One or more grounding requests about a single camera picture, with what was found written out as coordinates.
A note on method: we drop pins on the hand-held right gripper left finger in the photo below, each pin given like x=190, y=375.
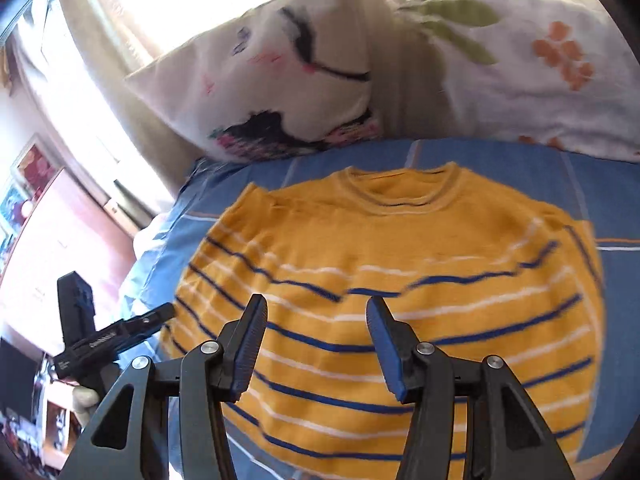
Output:
x=247, y=355

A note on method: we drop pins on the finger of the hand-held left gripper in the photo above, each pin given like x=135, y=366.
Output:
x=147, y=323

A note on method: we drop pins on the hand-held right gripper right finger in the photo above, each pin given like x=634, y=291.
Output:
x=387, y=355

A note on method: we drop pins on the yellow striped sweater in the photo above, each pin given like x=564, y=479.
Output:
x=375, y=230

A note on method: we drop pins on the person's left hand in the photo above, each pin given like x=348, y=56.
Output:
x=84, y=398

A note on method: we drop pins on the dark screen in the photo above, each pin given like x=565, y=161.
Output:
x=17, y=377

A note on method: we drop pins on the wooden wardrobe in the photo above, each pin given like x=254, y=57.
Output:
x=60, y=245

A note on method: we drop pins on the beige curtain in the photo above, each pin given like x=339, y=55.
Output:
x=115, y=110

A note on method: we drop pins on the blue striped bed sheet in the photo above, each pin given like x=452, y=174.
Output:
x=617, y=310

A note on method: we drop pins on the white face print pillow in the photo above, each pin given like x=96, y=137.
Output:
x=280, y=95

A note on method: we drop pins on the white floral pillow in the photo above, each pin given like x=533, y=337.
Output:
x=525, y=95

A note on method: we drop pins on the red framed wall picture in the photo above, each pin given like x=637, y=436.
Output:
x=34, y=162

